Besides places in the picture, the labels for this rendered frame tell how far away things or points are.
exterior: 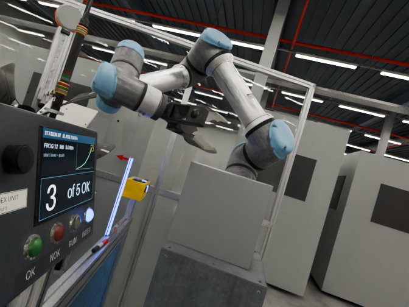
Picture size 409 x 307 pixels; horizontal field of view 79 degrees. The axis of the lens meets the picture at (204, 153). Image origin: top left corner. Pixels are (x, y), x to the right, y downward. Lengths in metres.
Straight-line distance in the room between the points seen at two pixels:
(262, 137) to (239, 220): 0.27
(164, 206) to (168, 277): 1.06
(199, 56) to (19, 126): 0.75
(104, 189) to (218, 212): 1.19
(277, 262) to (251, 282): 2.82
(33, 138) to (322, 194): 3.35
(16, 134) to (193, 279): 0.58
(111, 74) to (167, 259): 0.50
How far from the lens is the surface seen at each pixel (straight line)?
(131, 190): 1.29
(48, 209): 0.36
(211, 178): 0.76
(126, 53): 0.68
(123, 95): 0.61
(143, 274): 1.94
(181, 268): 0.75
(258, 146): 0.83
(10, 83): 1.37
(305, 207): 3.46
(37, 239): 0.33
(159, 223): 1.81
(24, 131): 0.31
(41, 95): 1.75
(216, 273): 0.74
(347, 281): 4.33
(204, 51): 0.95
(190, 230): 0.79
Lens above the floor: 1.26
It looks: 2 degrees up
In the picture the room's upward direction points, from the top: 17 degrees clockwise
